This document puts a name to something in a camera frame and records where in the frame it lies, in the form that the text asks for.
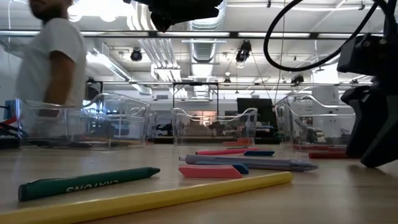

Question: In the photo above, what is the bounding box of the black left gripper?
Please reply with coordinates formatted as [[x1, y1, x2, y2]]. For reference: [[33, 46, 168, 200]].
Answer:
[[124, 0, 224, 33]]

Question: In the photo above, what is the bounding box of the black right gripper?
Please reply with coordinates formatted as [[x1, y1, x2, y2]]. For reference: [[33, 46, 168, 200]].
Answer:
[[341, 76, 398, 169]]

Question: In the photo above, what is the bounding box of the purple grey pen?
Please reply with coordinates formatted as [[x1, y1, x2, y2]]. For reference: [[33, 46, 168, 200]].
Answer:
[[178, 154, 320, 172]]

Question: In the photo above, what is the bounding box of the orange eraser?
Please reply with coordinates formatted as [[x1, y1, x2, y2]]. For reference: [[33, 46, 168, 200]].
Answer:
[[221, 138, 253, 147]]

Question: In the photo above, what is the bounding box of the clear plastic bin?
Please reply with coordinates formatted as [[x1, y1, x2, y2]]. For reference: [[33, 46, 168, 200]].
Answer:
[[145, 108, 160, 144], [17, 92, 152, 151], [274, 93, 357, 153], [171, 107, 259, 146]]

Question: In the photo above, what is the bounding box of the long white ceiling light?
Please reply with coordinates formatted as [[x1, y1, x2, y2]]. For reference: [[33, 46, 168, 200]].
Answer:
[[86, 51, 133, 82]]

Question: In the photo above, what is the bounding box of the black monitor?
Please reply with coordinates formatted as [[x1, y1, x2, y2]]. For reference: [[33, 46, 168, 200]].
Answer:
[[236, 98, 275, 131]]

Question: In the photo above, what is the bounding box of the person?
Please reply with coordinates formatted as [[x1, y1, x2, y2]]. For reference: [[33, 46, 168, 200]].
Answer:
[[14, 0, 88, 119]]

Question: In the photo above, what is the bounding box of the pink wedge eraser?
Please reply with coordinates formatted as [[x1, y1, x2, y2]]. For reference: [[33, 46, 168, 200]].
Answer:
[[178, 164, 243, 179]]

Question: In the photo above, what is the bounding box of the yellow pencil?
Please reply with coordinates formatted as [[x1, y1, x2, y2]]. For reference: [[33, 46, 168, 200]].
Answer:
[[0, 171, 294, 224]]

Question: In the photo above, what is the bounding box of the blue box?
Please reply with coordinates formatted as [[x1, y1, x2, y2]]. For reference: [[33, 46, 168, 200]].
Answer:
[[3, 99, 17, 121]]

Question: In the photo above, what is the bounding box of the black overhead frame bar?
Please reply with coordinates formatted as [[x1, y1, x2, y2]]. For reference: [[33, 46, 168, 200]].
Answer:
[[0, 29, 398, 40]]

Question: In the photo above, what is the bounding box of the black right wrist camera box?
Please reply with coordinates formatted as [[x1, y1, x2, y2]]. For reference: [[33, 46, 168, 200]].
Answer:
[[336, 32, 385, 78]]

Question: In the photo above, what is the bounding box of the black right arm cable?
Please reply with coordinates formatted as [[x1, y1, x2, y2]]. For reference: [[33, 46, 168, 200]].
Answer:
[[263, 0, 398, 73]]

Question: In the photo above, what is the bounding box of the thin hanging cable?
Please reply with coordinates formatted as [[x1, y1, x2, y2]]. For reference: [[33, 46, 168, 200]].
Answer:
[[273, 0, 286, 101]]

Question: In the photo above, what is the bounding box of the black distant rig frame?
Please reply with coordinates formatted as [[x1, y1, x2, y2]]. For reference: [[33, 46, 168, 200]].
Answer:
[[85, 79, 104, 103]]

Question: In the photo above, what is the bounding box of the red cable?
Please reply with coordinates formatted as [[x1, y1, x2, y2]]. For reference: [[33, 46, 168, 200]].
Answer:
[[0, 116, 19, 128]]

